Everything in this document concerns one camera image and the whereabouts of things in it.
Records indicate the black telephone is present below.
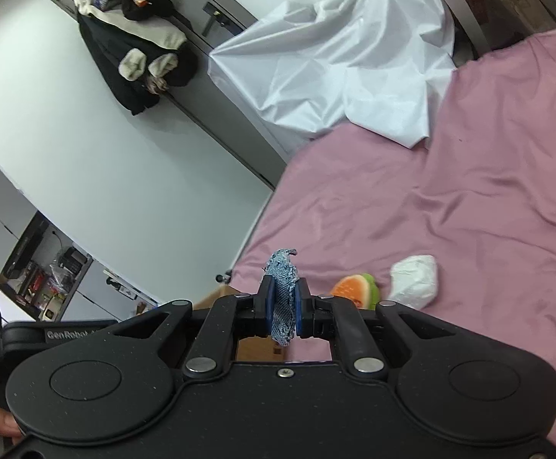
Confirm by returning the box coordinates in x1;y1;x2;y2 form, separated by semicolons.
62;246;88;274

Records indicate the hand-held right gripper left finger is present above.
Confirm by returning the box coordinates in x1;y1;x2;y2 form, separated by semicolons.
110;276;276;376

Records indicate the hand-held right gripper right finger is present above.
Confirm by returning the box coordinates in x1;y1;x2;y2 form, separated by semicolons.
294;278;470;376

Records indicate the cluttered storage shelf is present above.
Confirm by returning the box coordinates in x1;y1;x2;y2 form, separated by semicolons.
0;213;93;322

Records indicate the white crumpled sheet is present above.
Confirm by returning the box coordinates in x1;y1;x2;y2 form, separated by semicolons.
208;0;457;150

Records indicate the blue denim cloth piece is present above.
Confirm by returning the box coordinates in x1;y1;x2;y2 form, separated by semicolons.
263;247;300;346

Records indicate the burger plush toy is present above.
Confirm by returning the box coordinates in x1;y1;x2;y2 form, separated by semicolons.
330;273;380;311

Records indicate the pink bed sheet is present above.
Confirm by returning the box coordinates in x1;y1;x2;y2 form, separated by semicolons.
230;21;556;459

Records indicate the brown cardboard box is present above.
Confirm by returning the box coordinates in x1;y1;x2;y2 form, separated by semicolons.
194;284;289;363

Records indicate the black hanging jacket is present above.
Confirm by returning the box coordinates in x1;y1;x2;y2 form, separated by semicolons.
73;0;198;116

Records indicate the black door handle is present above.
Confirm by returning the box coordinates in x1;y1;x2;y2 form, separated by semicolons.
202;2;241;37

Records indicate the grey door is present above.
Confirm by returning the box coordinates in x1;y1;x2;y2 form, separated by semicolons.
52;0;289;188

